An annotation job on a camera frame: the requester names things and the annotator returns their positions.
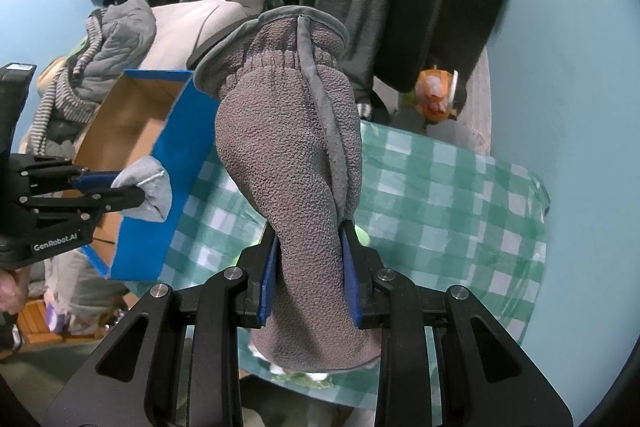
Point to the green checked tablecloth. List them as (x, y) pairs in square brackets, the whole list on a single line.
[(440, 217)]

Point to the orange and white object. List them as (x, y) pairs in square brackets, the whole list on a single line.
[(435, 94)]

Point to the grey striped garment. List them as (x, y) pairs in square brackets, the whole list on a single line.
[(55, 107)]

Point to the person's left hand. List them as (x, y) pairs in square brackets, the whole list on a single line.
[(12, 292)]

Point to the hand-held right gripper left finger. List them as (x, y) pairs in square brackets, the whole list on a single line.
[(267, 277)]

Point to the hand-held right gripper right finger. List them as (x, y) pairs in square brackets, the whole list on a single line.
[(350, 277)]

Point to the yellow green pillow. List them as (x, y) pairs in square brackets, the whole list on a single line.
[(50, 79)]

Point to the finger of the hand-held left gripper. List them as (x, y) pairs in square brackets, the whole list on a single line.
[(95, 181), (120, 198)]

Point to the grey fleece glove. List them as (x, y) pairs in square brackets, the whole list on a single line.
[(285, 147)]

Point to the light grey sock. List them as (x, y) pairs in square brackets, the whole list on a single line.
[(150, 179)]

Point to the black office chair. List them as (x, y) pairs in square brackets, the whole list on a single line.
[(410, 7)]

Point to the white bed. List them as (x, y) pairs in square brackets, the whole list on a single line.
[(190, 32)]

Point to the blue-sided cardboard box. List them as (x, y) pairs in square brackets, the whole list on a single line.
[(130, 117)]

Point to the wooden slatted platform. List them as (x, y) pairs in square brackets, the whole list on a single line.
[(35, 324)]

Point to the purple box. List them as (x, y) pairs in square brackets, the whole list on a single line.
[(57, 319)]

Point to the grey puffer jacket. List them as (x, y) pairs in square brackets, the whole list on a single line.
[(120, 37)]

